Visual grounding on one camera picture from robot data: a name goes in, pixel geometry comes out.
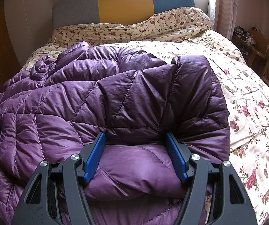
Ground cluttered wooden side table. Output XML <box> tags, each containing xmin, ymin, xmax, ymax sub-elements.
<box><xmin>232</xmin><ymin>26</ymin><xmax>269</xmax><ymax>87</ymax></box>

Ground right pink curtain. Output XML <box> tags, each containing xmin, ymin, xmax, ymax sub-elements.
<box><xmin>213</xmin><ymin>0</ymin><xmax>238</xmax><ymax>39</ymax></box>

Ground floral duvet on bed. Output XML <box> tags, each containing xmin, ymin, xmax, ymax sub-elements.
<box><xmin>23</xmin><ymin>7</ymin><xmax>269</xmax><ymax>224</ymax></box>

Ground grey yellow teal headboard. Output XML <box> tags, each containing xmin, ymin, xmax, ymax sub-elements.
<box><xmin>52</xmin><ymin>0</ymin><xmax>195</xmax><ymax>28</ymax></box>

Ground purple quilted down jacket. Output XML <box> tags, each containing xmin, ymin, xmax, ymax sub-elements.
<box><xmin>0</xmin><ymin>42</ymin><xmax>230</xmax><ymax>224</ymax></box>

